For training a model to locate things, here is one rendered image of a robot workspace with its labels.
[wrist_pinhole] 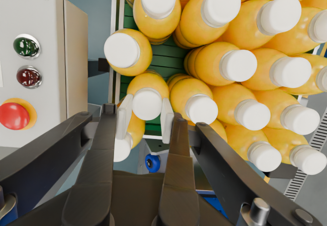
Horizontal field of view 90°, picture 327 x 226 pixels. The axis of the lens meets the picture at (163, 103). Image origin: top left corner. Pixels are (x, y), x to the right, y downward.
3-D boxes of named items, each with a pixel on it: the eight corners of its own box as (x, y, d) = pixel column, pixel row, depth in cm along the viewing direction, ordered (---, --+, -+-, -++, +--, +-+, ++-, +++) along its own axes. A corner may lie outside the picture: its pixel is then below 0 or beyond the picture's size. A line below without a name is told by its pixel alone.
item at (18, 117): (5, 126, 21) (-3, 129, 20) (2, 99, 21) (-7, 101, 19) (34, 128, 22) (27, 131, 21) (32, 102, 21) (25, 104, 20)
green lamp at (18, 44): (19, 56, 19) (10, 55, 18) (17, 36, 19) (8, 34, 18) (38, 58, 20) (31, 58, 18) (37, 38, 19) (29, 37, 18)
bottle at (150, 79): (165, 71, 40) (176, 81, 22) (160, 99, 42) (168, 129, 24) (136, 66, 39) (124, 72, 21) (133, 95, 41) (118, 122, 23)
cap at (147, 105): (163, 90, 23) (164, 93, 21) (158, 116, 24) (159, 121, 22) (135, 86, 22) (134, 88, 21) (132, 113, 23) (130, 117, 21)
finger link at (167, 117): (166, 113, 15) (174, 114, 15) (162, 96, 22) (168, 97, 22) (162, 143, 15) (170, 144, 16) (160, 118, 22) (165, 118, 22)
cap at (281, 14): (263, 40, 22) (273, 38, 20) (252, 12, 21) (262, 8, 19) (290, 24, 21) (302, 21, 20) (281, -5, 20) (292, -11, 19)
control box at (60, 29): (34, 119, 32) (-20, 147, 22) (25, 5, 27) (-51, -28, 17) (88, 124, 32) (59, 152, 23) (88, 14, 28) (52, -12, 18)
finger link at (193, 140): (175, 129, 13) (210, 132, 14) (170, 111, 18) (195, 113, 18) (172, 146, 14) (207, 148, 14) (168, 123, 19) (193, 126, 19)
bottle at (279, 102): (247, 78, 42) (319, 91, 24) (248, 104, 44) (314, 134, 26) (221, 82, 42) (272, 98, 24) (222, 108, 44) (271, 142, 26)
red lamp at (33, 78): (21, 85, 20) (13, 86, 19) (20, 67, 20) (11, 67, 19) (40, 87, 20) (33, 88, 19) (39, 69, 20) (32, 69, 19)
